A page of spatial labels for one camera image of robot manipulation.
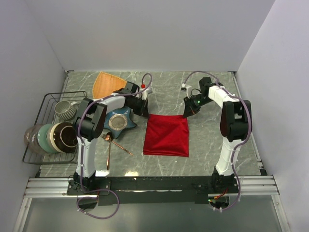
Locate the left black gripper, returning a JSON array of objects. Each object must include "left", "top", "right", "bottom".
[{"left": 128, "top": 97, "right": 150, "bottom": 119}]

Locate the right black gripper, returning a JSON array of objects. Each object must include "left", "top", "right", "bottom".
[{"left": 183, "top": 94, "right": 212, "bottom": 118}]

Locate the red cloth napkin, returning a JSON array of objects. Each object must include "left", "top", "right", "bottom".
[{"left": 143, "top": 114, "right": 189, "bottom": 158}]

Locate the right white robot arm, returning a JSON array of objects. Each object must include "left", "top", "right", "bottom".
[{"left": 181, "top": 77, "right": 252, "bottom": 193}]

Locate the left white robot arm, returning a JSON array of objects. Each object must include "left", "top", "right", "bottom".
[{"left": 73, "top": 82, "right": 151, "bottom": 194}]

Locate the blue star-shaped dish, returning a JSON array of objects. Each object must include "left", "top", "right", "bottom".
[{"left": 104, "top": 107, "right": 137, "bottom": 139}]

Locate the copper spoon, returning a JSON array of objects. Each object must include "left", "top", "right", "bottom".
[{"left": 106, "top": 133, "right": 112, "bottom": 171}]

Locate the copper fork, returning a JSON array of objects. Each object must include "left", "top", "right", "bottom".
[{"left": 101, "top": 133, "right": 134, "bottom": 156}]

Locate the orange woven basket tray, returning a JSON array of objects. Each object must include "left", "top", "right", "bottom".
[{"left": 92, "top": 72, "right": 127, "bottom": 99}]

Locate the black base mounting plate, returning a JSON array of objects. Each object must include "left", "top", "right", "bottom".
[{"left": 67, "top": 176, "right": 239, "bottom": 206}]

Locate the grey ribbed mug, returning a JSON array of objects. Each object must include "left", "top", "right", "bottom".
[{"left": 55, "top": 101, "right": 79, "bottom": 121}]

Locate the brown cream ceramic bowl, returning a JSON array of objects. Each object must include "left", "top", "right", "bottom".
[{"left": 47, "top": 122, "right": 78, "bottom": 153}]

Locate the green ceramic bowl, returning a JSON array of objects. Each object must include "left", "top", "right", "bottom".
[{"left": 37, "top": 124, "right": 54, "bottom": 153}]

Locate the clear glass bowl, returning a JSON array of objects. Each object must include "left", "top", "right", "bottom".
[{"left": 24, "top": 124, "right": 45, "bottom": 155}]

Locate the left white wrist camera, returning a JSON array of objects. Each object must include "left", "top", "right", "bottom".
[{"left": 139, "top": 84, "right": 153, "bottom": 100}]

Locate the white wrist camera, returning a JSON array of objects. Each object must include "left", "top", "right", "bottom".
[
  {"left": 139, "top": 84, "right": 153, "bottom": 100},
  {"left": 181, "top": 83, "right": 192, "bottom": 98}
]

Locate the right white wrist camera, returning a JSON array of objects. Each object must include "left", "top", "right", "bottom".
[{"left": 181, "top": 83, "right": 192, "bottom": 98}]

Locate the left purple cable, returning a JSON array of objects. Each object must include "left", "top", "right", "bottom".
[{"left": 76, "top": 73, "right": 153, "bottom": 220}]

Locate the purple cable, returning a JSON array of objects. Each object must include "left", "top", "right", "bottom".
[
  {"left": 76, "top": 73, "right": 153, "bottom": 220},
  {"left": 184, "top": 71, "right": 253, "bottom": 211}
]

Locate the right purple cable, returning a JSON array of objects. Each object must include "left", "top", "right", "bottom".
[{"left": 184, "top": 71, "right": 253, "bottom": 211}]

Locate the black wire dish rack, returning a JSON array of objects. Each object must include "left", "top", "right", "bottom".
[{"left": 22, "top": 91, "right": 88, "bottom": 165}]

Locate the aluminium frame rail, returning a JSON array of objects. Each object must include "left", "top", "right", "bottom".
[{"left": 24, "top": 176, "right": 279, "bottom": 198}]

